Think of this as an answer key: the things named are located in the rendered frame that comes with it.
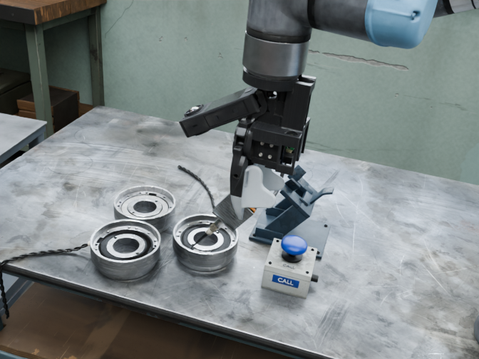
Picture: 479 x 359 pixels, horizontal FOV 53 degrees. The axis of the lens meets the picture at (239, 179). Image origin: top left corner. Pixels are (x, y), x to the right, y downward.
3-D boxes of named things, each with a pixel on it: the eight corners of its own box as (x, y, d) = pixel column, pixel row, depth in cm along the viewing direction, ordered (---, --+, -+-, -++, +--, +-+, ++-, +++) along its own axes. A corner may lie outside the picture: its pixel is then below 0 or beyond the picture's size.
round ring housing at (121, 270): (168, 246, 79) (169, 226, 77) (147, 289, 70) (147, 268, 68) (107, 233, 80) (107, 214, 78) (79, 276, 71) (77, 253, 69)
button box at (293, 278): (260, 288, 73) (264, 263, 70) (270, 259, 79) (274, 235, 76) (313, 302, 71) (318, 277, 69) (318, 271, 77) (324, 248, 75)
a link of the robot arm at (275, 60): (237, 35, 53) (256, 22, 60) (232, 75, 55) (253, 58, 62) (303, 48, 51) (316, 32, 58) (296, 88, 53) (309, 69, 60)
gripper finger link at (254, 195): (267, 238, 64) (279, 175, 60) (225, 226, 65) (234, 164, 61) (273, 226, 66) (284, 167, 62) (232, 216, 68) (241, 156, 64)
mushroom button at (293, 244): (274, 271, 72) (279, 245, 70) (279, 255, 76) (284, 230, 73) (300, 278, 72) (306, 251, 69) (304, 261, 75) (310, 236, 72)
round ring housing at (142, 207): (127, 199, 89) (126, 181, 87) (182, 209, 88) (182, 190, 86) (104, 232, 80) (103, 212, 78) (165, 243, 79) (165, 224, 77)
